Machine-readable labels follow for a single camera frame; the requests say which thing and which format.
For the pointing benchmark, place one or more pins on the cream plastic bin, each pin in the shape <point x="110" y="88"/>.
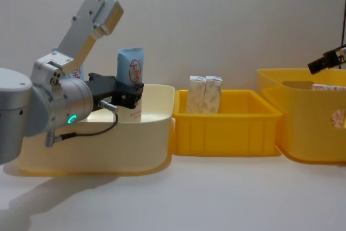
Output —
<point x="102" y="147"/>

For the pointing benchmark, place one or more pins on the patterned cream carton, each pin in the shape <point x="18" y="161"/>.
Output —
<point x="195" y="95"/>
<point x="213" y="95"/>

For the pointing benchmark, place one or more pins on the deep yellow plastic bin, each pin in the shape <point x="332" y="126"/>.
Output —
<point x="305" y="128"/>

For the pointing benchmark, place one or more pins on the shallow yellow plastic bin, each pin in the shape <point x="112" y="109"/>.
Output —
<point x="224" y="133"/>

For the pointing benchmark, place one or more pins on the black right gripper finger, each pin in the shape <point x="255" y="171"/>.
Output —
<point x="320" y="64"/>

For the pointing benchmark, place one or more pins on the white carton orange print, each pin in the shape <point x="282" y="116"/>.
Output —
<point x="328" y="87"/>

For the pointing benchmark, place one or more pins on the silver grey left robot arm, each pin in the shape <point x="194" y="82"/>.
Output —
<point x="67" y="101"/>

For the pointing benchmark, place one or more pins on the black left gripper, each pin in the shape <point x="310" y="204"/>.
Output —
<point x="102" y="87"/>

